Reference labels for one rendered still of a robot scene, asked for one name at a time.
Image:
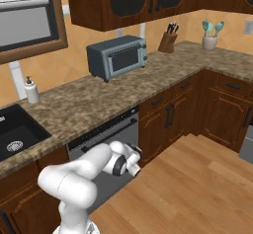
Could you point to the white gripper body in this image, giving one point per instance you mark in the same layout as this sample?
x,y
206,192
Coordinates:
x,y
134,164

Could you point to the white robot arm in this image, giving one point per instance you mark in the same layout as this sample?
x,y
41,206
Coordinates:
x,y
70,182

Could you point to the steel dishwasher door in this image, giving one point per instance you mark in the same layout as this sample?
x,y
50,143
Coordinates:
x,y
108,136

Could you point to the dark wood sink cupboard door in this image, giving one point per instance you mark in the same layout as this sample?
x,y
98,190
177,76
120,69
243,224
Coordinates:
x,y
26,205

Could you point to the dark wood drawer front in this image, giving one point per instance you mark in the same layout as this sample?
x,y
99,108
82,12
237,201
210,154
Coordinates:
x,y
230,87
183,86
154,102

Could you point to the blue-grey toaster oven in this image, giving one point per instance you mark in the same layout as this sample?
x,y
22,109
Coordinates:
x,y
113,57

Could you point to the grey steel appliance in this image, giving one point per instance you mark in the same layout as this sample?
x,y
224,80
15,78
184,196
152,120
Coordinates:
x,y
246,145

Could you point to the black sink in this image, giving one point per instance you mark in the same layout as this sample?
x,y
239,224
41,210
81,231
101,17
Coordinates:
x,y
15,132

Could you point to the white soap dispenser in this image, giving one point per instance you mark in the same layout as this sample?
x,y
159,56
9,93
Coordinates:
x,y
32,91

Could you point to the wooden knife block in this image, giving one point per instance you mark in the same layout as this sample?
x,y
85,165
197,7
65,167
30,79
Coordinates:
x,y
167,42

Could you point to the white utensil pot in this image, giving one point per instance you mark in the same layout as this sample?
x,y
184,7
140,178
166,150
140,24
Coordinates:
x,y
210,43

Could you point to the teal spatula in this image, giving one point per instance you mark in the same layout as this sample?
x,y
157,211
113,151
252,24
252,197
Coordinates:
x,y
207,27

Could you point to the teal spoon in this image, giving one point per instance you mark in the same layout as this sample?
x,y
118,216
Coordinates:
x,y
219,27

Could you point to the wooden window frame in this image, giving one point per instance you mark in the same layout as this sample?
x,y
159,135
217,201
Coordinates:
x,y
59,20

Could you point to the white wall socket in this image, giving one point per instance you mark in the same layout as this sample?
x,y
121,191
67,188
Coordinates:
x,y
247,27

